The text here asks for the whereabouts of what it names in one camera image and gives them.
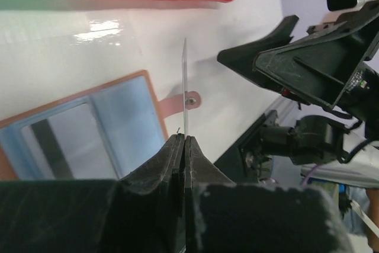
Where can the aluminium front rail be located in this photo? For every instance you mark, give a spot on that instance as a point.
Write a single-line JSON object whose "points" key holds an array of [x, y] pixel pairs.
{"points": [[287, 111]]}

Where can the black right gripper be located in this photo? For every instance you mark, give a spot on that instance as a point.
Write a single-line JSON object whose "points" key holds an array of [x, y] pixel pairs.
{"points": [[329, 67]]}

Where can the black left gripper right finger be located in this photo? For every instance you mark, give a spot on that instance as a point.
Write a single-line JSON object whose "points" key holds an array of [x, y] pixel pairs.
{"points": [[222, 216]]}

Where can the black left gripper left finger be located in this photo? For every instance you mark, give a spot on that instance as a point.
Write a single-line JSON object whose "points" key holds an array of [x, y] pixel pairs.
{"points": [[138, 213]]}

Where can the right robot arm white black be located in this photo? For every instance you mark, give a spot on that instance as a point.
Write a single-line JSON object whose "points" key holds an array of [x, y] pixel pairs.
{"points": [[319, 140]]}

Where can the brown leather card holder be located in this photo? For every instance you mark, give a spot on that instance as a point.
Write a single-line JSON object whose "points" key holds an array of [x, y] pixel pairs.
{"points": [[103, 132]]}

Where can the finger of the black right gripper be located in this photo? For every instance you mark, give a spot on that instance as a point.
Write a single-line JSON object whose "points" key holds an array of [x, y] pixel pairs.
{"points": [[240, 58]]}

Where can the dark grey VIP card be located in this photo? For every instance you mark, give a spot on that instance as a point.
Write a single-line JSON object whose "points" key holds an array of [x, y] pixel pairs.
{"points": [[185, 86]]}

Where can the white card grey stripe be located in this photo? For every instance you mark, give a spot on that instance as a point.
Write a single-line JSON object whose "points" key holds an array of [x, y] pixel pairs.
{"points": [[68, 145]]}

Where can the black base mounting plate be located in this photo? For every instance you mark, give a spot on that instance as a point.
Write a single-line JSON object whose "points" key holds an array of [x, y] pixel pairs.
{"points": [[243, 161]]}

